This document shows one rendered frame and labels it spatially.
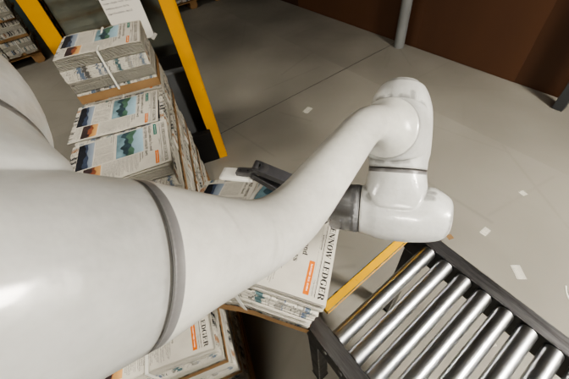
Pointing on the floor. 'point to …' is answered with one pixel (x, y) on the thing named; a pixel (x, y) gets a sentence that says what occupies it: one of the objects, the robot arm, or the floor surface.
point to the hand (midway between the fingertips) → (236, 194)
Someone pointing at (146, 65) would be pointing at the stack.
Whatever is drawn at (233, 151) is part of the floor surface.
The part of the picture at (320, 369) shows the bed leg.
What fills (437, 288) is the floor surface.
